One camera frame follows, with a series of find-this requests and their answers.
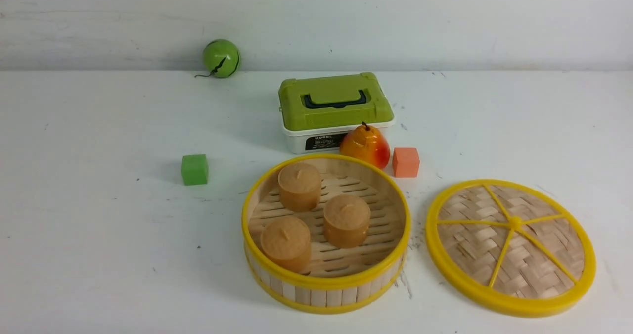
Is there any yellow woven steamer lid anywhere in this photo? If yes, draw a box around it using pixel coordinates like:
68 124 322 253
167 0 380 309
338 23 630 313
425 179 597 318

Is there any yellow bamboo steamer basket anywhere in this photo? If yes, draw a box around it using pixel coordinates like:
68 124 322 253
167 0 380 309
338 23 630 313
241 154 412 314

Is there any brown bun back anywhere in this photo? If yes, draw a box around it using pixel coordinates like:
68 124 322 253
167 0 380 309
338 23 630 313
277 162 322 212

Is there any brown bun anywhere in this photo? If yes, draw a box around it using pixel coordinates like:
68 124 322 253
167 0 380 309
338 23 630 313
260 215 312 273
277 162 322 212
323 194 371 248

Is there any green white lunch box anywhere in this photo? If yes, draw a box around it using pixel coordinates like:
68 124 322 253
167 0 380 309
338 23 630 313
278 72 396 154

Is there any orange red toy pear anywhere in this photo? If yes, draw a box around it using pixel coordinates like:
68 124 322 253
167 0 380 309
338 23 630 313
339 122 391 169

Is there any brown bun right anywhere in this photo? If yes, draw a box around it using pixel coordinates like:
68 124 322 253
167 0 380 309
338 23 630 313
323 194 371 248

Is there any orange cube block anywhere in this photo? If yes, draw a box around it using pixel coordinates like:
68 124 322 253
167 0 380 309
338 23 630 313
393 147 420 178

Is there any brown bun front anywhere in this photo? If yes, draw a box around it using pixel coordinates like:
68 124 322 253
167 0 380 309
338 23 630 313
260 215 312 273

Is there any green cube block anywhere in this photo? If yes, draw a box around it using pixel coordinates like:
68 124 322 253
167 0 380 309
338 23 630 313
181 154 209 186

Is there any green toy ball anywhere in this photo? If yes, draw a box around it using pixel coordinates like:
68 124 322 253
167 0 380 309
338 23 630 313
194 39 241 78

